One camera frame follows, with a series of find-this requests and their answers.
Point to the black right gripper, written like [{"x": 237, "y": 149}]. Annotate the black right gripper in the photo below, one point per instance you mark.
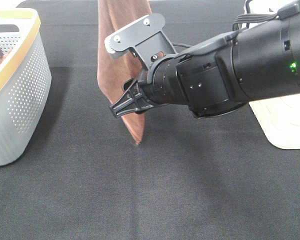
[{"x": 138, "y": 97}]

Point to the brown microfiber towel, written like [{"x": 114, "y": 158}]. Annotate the brown microfiber towel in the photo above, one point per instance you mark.
[{"x": 113, "y": 73}]

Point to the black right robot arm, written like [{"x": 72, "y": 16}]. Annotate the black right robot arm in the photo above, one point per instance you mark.
[{"x": 216, "y": 76}]

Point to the grey perforated laundry basket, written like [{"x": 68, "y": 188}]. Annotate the grey perforated laundry basket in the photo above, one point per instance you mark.
[{"x": 25, "y": 80}]

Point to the black fabric table mat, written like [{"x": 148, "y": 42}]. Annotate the black fabric table mat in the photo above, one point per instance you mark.
[{"x": 82, "y": 177}]

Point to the white plastic storage box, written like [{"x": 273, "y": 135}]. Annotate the white plastic storage box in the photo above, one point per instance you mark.
[{"x": 279, "y": 119}]

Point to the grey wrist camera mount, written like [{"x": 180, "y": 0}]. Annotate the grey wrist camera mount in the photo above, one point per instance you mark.
[{"x": 144, "y": 37}]

